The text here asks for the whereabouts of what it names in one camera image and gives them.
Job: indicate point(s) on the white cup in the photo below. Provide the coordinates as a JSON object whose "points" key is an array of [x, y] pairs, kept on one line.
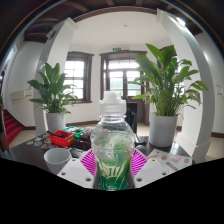
{"points": [[57, 159]]}

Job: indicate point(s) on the dark wooden double door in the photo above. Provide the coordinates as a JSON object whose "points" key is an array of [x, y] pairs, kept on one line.
{"points": [[124, 83]]}

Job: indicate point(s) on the sheet of round stickers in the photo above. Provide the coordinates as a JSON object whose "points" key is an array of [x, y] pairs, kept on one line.
{"points": [[38, 141]]}

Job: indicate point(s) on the clear green-labelled drink bottle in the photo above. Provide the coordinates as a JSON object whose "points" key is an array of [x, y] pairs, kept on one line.
{"points": [[112, 146]]}

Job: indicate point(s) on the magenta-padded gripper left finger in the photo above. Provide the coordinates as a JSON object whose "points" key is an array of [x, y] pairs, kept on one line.
{"points": [[77, 170]]}

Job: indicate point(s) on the dark wooden framed window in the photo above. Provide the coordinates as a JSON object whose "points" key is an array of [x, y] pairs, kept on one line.
{"points": [[77, 78]]}

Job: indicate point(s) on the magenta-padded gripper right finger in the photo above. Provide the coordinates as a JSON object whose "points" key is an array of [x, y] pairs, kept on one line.
{"points": [[150, 170]]}

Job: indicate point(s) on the red plastic tray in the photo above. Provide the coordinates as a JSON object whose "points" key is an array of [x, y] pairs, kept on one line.
{"points": [[62, 137]]}

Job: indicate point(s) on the green exit sign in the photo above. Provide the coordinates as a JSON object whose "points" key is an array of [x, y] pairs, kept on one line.
{"points": [[116, 49]]}

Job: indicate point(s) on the potted plant in white pot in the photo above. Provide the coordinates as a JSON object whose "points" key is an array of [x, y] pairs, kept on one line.
{"points": [[53, 96]]}

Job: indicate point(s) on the white illustrated leaflet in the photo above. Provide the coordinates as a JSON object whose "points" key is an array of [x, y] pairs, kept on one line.
{"points": [[170, 159]]}

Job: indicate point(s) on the large potted plant white pot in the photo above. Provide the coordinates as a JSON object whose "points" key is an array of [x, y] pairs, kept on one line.
{"points": [[165, 96]]}

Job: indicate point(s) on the red carpeted staircase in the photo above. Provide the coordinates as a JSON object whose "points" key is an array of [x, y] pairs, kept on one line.
{"points": [[10, 126]]}

